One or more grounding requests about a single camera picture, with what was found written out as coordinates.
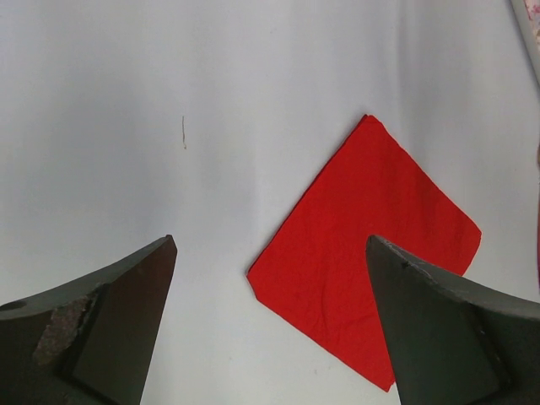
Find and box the red paper napkin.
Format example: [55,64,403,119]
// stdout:
[246,115,482,390]

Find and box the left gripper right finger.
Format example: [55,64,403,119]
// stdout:
[365,235,539,404]

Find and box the floral cloth mat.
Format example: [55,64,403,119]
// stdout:
[510,0,540,82]

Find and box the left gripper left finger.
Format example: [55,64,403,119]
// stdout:
[1,235,177,404]

